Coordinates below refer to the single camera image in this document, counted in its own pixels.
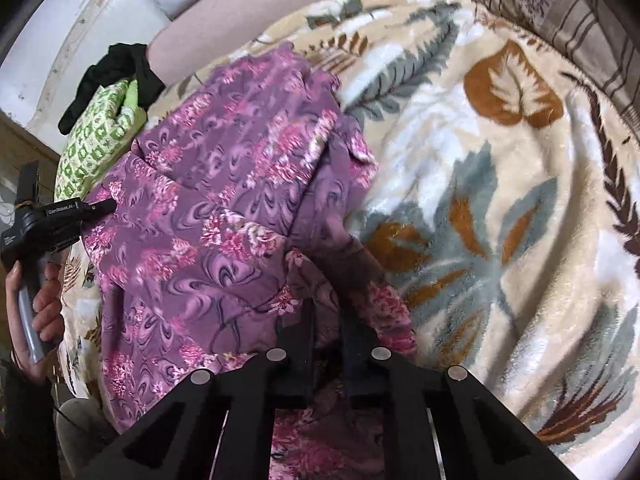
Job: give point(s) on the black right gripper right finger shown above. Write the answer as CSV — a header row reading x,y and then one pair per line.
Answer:
x,y
362,378

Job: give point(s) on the white headboard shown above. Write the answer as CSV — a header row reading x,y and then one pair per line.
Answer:
x,y
41,73

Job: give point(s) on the green patterned cloth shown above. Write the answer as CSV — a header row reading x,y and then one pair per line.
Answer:
x,y
103,131

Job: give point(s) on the brown striped pillow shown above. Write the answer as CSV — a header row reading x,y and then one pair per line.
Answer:
x,y
599,37

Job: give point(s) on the black garment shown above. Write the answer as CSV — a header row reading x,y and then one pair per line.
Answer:
x,y
122,61

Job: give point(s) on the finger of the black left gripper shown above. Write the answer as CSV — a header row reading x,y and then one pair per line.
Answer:
x,y
99,209

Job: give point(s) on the cream leaf-pattern fleece blanket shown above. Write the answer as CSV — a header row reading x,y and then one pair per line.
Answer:
x,y
504,211

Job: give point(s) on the purple floral garment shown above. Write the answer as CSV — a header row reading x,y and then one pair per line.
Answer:
x,y
230,216

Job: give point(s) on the pink bolster pillow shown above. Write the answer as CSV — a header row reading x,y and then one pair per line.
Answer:
x,y
260,15

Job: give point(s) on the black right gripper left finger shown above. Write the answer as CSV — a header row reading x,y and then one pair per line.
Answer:
x,y
295,373

